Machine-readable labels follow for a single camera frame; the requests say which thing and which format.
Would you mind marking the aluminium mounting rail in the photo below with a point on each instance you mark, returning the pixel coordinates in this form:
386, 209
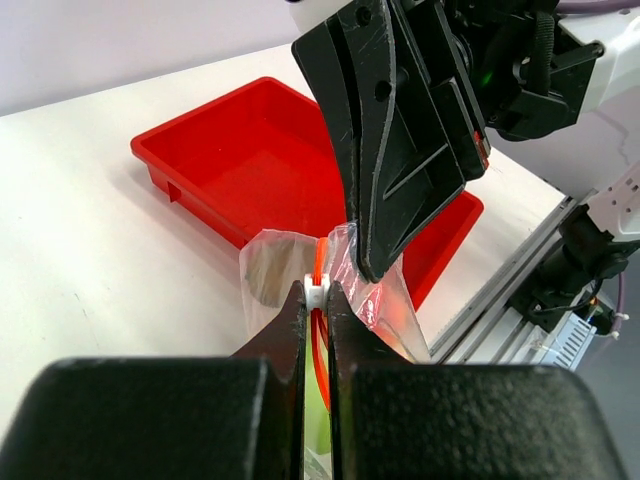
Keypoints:
488, 330

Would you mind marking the red plastic tray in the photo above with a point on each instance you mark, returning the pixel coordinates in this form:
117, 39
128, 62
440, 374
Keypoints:
260, 157

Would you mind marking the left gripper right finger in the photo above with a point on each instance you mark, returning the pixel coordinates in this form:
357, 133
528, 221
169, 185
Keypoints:
393, 419

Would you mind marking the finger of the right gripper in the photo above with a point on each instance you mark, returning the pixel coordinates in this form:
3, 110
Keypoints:
396, 161
447, 64

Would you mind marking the clear zip top bag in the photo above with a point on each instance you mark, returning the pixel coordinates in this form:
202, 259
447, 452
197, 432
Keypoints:
274, 259

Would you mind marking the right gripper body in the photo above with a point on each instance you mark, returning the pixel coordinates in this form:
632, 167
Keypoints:
529, 75

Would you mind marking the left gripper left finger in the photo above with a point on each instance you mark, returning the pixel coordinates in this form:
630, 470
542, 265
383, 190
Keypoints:
235, 417

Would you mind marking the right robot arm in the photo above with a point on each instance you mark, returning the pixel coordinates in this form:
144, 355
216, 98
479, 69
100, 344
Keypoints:
590, 163

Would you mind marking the slotted cable duct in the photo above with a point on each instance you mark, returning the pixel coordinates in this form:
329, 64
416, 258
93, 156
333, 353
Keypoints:
571, 343

